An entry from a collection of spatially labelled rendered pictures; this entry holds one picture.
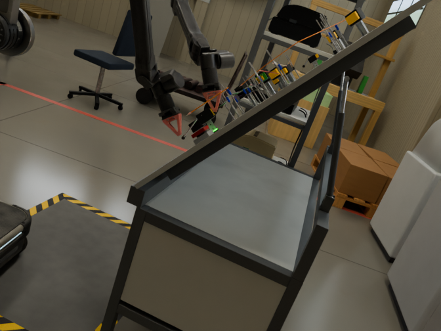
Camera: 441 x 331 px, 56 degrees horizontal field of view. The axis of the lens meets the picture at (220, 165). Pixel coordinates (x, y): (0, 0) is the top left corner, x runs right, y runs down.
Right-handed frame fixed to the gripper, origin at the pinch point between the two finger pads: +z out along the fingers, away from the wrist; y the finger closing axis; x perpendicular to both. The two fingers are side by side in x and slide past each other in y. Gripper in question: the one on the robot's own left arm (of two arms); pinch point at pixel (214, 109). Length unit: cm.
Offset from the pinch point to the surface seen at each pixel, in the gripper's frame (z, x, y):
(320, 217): 39, -29, -23
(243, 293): 61, -1, -22
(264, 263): 51, -10, -24
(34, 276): 68, 104, 43
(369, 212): 129, -134, 292
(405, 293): 139, -103, 120
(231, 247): 46, 0, -22
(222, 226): 41.1, 3.2, -9.4
